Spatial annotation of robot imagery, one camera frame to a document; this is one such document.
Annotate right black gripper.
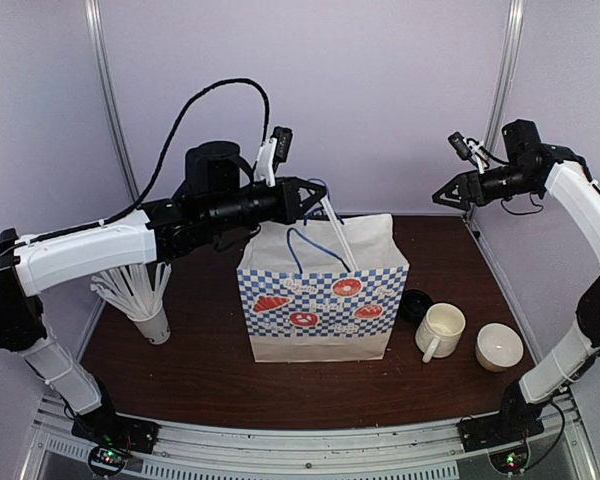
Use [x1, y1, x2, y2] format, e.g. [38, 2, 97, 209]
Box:
[433, 162, 541, 210]

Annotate single white straw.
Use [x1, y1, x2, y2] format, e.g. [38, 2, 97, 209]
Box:
[320, 195, 358, 270]

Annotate blue checkered paper bag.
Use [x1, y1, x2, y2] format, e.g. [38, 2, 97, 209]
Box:
[237, 213, 409, 363]

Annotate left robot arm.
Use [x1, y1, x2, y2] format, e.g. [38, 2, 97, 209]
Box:
[0, 141, 326, 444]

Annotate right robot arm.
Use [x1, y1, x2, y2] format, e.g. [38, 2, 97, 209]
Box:
[432, 119, 600, 442]

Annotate stack of black lids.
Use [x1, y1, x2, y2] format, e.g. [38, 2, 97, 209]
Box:
[398, 289, 434, 325]

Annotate cream ceramic mug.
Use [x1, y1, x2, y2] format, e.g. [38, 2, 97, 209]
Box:
[415, 303, 466, 364]

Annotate cream ceramic bowl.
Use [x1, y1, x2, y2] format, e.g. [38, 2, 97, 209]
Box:
[475, 323, 524, 373]

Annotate paper cup holding straws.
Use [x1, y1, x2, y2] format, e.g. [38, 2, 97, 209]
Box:
[130, 303, 171, 346]

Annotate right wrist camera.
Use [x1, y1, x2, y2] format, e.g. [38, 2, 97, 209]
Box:
[447, 131, 494, 174]

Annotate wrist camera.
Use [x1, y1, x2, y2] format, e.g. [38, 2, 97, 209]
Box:
[447, 131, 494, 174]
[254, 126, 293, 187]

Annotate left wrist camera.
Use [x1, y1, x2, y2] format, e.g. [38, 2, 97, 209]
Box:
[254, 126, 293, 187]

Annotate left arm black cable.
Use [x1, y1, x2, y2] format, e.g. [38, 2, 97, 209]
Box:
[0, 77, 274, 346]

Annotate right aluminium frame post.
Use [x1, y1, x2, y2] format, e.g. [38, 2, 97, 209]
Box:
[462, 0, 526, 224]

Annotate aluminium frame post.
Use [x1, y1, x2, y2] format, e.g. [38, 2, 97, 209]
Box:
[84, 0, 139, 200]
[462, 0, 526, 224]

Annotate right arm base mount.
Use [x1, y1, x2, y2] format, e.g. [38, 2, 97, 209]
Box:
[457, 409, 544, 453]

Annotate aluminium front rail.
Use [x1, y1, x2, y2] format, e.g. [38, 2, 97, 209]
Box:
[17, 390, 600, 479]

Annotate left aluminium frame post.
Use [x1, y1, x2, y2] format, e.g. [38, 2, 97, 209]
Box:
[84, 0, 139, 200]

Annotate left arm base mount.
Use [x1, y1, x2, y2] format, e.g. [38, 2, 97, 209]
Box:
[71, 401, 160, 454]

